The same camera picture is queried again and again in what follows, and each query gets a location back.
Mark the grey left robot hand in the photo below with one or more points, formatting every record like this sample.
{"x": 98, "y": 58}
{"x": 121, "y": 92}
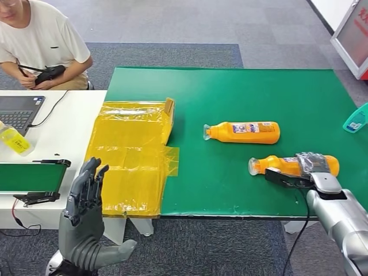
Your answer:
{"x": 80, "y": 232}

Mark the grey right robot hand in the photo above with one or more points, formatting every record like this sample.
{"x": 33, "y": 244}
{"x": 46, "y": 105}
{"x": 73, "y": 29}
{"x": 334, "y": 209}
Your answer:
{"x": 313, "y": 163}

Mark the person's right hand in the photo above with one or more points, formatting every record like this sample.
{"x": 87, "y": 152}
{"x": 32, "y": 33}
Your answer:
{"x": 27, "y": 80}

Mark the person's left hand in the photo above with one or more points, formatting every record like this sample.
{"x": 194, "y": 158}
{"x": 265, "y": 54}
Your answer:
{"x": 46, "y": 84}

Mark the black remote controller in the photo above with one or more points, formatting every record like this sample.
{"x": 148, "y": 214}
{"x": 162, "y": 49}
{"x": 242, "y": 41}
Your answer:
{"x": 50, "y": 73}

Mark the orange bottle clear cap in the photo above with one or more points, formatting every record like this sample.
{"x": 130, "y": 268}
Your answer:
{"x": 224, "y": 133}
{"x": 273, "y": 164}

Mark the person's right forearm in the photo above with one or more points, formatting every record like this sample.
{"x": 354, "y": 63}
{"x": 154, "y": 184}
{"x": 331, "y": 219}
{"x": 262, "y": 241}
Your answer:
{"x": 10, "y": 70}

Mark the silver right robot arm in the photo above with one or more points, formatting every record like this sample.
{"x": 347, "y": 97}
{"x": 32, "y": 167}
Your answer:
{"x": 341, "y": 221}

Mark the person's left forearm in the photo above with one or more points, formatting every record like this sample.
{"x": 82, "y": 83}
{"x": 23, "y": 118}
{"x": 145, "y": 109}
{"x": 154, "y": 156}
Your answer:
{"x": 76, "y": 70}

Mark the clear bottle yellow label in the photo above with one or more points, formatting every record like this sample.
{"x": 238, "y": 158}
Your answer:
{"x": 17, "y": 143}

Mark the teal plastic bottle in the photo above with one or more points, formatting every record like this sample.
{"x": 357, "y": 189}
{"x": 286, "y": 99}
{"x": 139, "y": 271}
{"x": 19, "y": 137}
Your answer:
{"x": 356, "y": 120}

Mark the dark grey laptop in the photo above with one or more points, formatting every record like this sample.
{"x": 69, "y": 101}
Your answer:
{"x": 18, "y": 112}

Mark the person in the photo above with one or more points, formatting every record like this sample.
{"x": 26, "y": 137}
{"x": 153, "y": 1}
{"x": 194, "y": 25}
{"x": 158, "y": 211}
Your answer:
{"x": 37, "y": 38}

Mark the white table leg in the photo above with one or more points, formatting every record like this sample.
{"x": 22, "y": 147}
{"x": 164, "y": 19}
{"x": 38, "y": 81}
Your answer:
{"x": 115, "y": 230}
{"x": 295, "y": 226}
{"x": 142, "y": 226}

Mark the dark chair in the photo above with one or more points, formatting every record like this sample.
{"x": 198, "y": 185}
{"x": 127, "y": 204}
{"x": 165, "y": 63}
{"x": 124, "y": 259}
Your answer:
{"x": 90, "y": 85}

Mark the yellow taped cardboard box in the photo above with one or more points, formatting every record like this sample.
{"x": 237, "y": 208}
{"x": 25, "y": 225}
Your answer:
{"x": 129, "y": 167}

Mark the green table mat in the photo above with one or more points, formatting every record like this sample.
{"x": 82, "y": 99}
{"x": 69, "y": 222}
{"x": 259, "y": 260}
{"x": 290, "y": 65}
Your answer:
{"x": 230, "y": 99}

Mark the white framed sign board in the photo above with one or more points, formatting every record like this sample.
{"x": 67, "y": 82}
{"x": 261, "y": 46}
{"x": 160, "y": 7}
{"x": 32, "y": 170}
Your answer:
{"x": 352, "y": 38}

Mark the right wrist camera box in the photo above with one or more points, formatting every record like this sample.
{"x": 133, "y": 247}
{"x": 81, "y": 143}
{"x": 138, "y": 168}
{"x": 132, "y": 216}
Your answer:
{"x": 284, "y": 179}

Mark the green belt black frame device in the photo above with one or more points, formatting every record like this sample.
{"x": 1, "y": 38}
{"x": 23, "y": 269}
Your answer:
{"x": 29, "y": 177}

